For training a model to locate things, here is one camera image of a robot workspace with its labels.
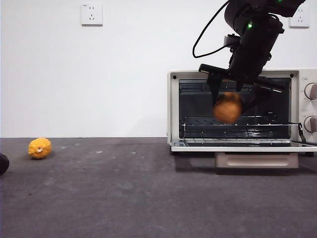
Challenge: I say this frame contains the brown potato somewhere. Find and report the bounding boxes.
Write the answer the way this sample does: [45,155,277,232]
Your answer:
[212,92,243,124]

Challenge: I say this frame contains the oven door with beige handle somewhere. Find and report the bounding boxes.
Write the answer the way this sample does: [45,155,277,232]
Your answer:
[170,138,317,170]

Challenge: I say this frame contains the white Toshiba toaster oven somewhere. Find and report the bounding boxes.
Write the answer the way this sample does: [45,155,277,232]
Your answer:
[167,68,317,157]

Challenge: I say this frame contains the beige temperature oven knob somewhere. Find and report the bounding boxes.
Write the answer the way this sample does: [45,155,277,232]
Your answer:
[304,83,317,100]

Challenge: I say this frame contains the beige timer oven knob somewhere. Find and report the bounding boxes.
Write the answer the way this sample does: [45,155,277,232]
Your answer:
[303,115,317,132]

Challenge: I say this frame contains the yellow lemon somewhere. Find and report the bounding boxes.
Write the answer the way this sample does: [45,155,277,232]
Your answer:
[27,137,53,160]

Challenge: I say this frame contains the dark purple eggplant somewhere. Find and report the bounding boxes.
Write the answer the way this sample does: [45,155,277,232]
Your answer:
[0,153,10,176]

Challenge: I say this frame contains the metal wire oven rack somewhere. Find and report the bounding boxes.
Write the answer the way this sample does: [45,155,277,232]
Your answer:
[182,115,302,139]

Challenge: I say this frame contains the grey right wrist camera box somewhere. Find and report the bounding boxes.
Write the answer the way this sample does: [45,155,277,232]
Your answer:
[223,34,240,48]

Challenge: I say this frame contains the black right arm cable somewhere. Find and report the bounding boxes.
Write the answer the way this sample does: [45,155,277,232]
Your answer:
[192,0,233,59]

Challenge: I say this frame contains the white wall socket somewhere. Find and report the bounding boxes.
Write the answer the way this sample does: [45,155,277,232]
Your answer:
[81,3,104,27]
[289,7,310,28]

